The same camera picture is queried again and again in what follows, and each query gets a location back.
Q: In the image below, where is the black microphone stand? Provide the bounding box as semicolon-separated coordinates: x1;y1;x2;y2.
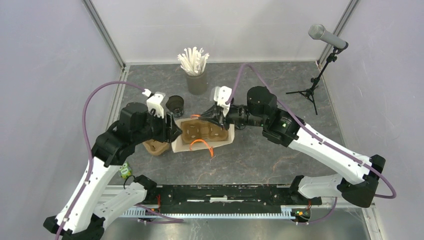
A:
285;46;343;115

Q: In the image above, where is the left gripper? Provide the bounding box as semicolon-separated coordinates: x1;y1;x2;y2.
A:
133;107;184;144

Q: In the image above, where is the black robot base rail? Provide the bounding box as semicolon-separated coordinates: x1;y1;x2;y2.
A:
141;184;322;218

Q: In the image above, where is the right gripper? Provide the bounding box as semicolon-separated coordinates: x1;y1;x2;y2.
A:
198;103;266;131

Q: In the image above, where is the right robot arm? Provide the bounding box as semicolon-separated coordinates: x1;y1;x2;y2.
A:
199;86;386;208

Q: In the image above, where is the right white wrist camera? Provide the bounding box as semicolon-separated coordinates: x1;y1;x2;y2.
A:
210;86;233;117

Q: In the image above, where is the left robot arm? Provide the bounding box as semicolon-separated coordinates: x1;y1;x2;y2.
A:
43;102;182;240

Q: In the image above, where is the brown paper takeout bag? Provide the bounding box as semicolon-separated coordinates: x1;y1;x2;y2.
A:
171;115;235;157

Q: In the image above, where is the grey microphone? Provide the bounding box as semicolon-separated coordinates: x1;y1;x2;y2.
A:
308;24;349;50

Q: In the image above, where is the grey straw holder cup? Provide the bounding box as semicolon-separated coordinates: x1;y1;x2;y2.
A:
185;71;208;96

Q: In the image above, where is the green owl number tile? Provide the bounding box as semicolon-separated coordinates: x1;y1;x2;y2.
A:
118;162;133;180

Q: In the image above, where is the white wrapped straws bundle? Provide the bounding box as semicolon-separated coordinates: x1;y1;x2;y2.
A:
177;46;210;77

